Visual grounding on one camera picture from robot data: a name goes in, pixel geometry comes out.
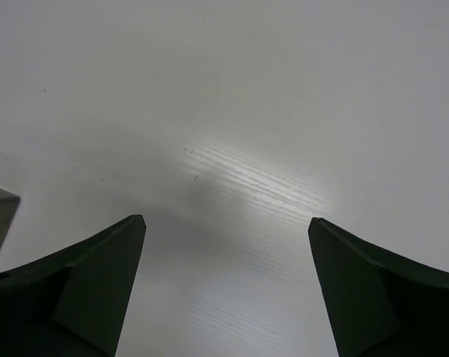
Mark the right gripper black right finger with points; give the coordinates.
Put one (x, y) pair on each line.
(379, 303)

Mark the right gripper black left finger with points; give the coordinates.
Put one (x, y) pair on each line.
(72, 302)

